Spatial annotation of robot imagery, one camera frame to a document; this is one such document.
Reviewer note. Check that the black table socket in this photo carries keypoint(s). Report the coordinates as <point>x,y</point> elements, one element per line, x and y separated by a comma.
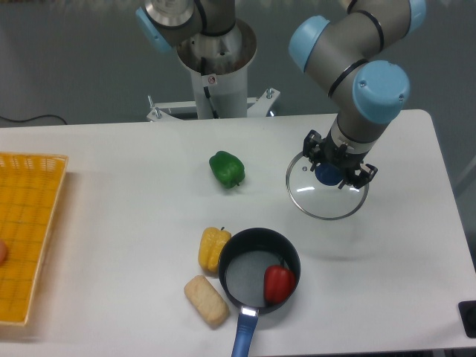
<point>467,313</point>

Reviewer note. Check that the red bell pepper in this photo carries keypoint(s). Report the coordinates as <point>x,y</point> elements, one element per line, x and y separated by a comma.
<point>279,283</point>

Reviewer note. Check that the beige bread loaf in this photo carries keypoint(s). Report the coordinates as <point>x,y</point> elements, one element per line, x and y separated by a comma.
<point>207,301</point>

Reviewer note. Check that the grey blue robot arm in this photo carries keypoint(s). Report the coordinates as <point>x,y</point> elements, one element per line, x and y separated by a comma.
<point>339,57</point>

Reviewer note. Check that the yellow bell pepper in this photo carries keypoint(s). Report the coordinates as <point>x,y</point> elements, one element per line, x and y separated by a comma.
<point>212,242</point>

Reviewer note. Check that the dark blue saucepan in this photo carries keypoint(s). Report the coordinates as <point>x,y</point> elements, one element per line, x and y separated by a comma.
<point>242,265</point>

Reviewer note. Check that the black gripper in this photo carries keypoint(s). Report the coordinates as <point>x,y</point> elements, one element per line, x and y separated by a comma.
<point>340,162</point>

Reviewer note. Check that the yellow wicker basket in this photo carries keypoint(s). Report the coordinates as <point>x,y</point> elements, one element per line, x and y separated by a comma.
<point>30,189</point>

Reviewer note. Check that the glass pot lid blue knob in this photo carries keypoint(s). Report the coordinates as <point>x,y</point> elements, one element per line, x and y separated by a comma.
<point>318,200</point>

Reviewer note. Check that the green bell pepper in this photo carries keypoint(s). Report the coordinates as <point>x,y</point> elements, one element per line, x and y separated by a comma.
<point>228,170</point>

